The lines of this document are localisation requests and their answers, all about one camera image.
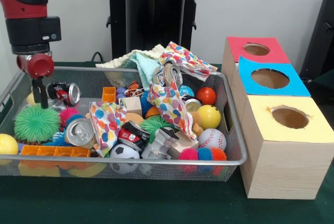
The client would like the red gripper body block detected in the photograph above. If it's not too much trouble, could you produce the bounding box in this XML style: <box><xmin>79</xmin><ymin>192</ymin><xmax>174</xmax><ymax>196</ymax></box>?
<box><xmin>17</xmin><ymin>53</ymin><xmax>55</xmax><ymax>78</ymax></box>

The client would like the large polka dot cloth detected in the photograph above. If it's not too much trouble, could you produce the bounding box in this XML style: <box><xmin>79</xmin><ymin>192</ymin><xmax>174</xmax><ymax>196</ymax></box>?
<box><xmin>159</xmin><ymin>41</ymin><xmax>219</xmax><ymax>81</ymax></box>

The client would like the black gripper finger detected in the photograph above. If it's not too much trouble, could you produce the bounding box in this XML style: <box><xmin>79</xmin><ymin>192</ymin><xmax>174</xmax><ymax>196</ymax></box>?
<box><xmin>32</xmin><ymin>77</ymin><xmax>49</xmax><ymax>109</ymax></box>

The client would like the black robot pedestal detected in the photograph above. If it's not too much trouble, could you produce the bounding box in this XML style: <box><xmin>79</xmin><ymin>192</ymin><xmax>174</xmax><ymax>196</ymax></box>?
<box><xmin>101</xmin><ymin>0</ymin><xmax>209</xmax><ymax>64</ymax></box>

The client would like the black and white soccer ball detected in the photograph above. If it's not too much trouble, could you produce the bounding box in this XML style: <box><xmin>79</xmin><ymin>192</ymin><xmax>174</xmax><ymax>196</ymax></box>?
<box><xmin>108</xmin><ymin>143</ymin><xmax>140</xmax><ymax>175</ymax></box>

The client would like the crushed silver can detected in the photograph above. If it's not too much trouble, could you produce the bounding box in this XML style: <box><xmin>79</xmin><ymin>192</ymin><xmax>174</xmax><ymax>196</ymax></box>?
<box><xmin>64</xmin><ymin>117</ymin><xmax>96</xmax><ymax>149</ymax></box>

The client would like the large green spiky ball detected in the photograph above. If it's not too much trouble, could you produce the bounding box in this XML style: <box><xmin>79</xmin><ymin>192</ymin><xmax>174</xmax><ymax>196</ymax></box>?
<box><xmin>14</xmin><ymin>104</ymin><xmax>61</xmax><ymax>143</ymax></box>

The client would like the small polka dot cloth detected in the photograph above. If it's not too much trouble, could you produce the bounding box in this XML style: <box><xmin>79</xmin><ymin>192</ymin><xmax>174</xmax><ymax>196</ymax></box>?
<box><xmin>89</xmin><ymin>101</ymin><xmax>127</xmax><ymax>157</ymax></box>

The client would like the wooden box with three holes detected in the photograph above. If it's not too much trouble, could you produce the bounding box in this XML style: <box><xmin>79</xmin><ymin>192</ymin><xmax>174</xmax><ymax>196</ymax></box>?
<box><xmin>221</xmin><ymin>37</ymin><xmax>334</xmax><ymax>200</ymax></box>

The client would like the white baseball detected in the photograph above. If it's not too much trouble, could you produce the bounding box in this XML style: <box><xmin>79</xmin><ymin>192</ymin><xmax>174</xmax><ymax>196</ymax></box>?
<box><xmin>198</xmin><ymin>128</ymin><xmax>227</xmax><ymax>152</ymax></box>

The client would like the cream muslin cloth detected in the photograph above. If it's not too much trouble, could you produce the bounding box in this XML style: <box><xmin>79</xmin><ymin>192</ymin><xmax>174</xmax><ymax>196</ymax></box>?
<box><xmin>96</xmin><ymin>44</ymin><xmax>166</xmax><ymax>69</ymax></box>

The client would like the shallow clear bin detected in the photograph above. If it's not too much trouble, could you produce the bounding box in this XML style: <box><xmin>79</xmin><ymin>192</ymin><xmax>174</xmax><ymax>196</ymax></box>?
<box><xmin>0</xmin><ymin>66</ymin><xmax>248</xmax><ymax>183</ymax></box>

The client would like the yellow smiley ball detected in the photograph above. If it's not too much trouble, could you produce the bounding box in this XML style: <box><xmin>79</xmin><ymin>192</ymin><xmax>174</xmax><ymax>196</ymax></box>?
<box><xmin>196</xmin><ymin>104</ymin><xmax>221</xmax><ymax>129</ymax></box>

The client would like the crushed red black can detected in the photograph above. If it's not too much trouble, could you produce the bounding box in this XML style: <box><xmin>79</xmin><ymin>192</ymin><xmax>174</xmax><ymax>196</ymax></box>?
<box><xmin>46</xmin><ymin>82</ymin><xmax>81</xmax><ymax>106</ymax></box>

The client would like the mint green cloth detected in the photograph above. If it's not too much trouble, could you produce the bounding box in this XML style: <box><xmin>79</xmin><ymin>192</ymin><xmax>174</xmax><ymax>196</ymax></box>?
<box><xmin>121</xmin><ymin>52</ymin><xmax>162</xmax><ymax>90</ymax></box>

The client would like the red ball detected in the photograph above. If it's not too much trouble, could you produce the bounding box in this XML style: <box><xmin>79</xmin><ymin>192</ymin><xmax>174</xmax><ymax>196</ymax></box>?
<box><xmin>196</xmin><ymin>87</ymin><xmax>217</xmax><ymax>105</ymax></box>

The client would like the black flat panel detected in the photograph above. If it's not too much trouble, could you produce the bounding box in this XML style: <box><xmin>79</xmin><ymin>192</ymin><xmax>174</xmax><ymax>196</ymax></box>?
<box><xmin>300</xmin><ymin>0</ymin><xmax>334</xmax><ymax>81</ymax></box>

